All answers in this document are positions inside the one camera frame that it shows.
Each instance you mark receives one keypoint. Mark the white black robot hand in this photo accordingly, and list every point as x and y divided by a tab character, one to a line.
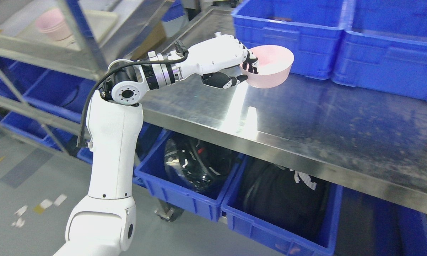
209	57

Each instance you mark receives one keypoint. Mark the pink plastic bowl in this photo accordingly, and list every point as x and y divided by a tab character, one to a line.
275	63

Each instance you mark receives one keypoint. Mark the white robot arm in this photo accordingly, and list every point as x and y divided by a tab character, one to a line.
103	222

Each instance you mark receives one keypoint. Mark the stainless steel shelf rack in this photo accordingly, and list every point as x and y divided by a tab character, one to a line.
46	83

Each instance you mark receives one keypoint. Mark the stack of pink bowls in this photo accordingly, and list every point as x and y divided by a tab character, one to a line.
52	24

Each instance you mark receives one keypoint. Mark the blue crate back left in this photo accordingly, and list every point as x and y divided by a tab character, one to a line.
311	29

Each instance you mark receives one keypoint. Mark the blue crate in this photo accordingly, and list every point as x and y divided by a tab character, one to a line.
384	47
311	29

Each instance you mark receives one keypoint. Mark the black helmet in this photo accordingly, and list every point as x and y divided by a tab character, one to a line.
195	164

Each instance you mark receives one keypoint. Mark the beige bear tray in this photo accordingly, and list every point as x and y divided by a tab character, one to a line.
100	23

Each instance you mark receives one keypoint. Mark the blue bin with helmet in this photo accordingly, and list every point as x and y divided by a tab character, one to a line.
173	197

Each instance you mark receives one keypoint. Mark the black puma bag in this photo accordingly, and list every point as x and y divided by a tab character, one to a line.
286	198

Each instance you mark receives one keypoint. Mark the blue bin with black bag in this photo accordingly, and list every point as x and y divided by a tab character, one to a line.
277	238

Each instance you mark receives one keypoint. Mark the blue crate back right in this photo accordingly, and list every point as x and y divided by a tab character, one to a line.
384	47

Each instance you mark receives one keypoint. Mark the stainless steel table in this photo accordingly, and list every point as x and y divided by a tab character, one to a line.
369	141

